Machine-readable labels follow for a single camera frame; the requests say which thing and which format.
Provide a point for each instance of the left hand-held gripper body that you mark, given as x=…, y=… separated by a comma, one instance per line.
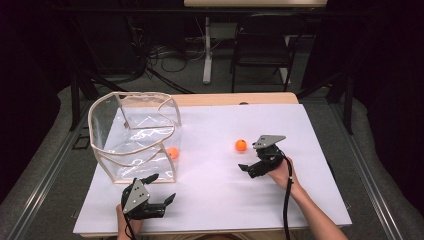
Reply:
x=136, y=197

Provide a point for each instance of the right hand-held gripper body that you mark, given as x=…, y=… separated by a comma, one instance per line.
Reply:
x=268, y=156

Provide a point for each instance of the orange ball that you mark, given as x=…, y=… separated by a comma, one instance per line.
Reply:
x=172, y=152
x=240, y=145

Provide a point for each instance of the clear plastic bag beige trim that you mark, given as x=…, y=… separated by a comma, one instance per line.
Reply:
x=133, y=156

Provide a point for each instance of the person's right hand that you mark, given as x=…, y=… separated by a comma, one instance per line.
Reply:
x=283, y=176

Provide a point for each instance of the person's left hand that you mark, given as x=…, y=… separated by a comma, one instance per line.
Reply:
x=133, y=226

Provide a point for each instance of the white board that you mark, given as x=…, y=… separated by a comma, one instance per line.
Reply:
x=216, y=200

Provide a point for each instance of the wooden table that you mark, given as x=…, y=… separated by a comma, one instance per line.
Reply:
x=216, y=99

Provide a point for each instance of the black metal stand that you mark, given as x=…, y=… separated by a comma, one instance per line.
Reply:
x=75, y=100
x=348, y=106

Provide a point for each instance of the black folding chair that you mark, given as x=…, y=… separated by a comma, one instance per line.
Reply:
x=260, y=43

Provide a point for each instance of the white desk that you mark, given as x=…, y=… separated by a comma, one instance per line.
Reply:
x=207, y=50

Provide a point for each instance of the metal floor rail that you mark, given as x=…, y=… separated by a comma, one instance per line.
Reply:
x=371, y=186
x=45, y=186

